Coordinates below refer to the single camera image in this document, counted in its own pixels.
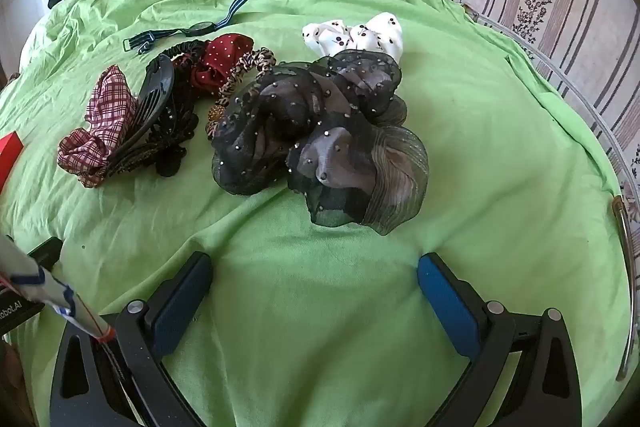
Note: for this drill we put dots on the red plaid scrunchie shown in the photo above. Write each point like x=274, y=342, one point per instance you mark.
x=107, y=102

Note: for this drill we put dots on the grey striped organza scrunchie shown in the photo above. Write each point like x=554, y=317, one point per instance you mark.
x=395, y=177

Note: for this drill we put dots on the black claw hair clip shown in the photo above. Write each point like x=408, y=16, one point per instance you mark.
x=155, y=87

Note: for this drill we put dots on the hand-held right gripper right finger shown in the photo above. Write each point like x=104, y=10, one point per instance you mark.
x=447, y=307

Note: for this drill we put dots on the green bed sheet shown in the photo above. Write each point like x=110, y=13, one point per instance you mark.
x=500, y=132

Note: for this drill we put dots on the red box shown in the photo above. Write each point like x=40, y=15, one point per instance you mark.
x=7, y=152

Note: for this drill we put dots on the red polka dot scrunchie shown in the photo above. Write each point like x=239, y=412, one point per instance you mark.
x=220, y=57

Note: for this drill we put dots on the black dotted sheer scrunchie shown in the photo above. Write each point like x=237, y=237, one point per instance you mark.
x=260, y=127

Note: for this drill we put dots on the black beaded lace scrunchie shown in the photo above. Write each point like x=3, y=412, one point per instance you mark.
x=175, y=127

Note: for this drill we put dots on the white cherry print scrunchie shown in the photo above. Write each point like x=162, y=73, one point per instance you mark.
x=370, y=37

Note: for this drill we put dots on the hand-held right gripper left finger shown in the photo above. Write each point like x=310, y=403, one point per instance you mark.
x=182, y=302

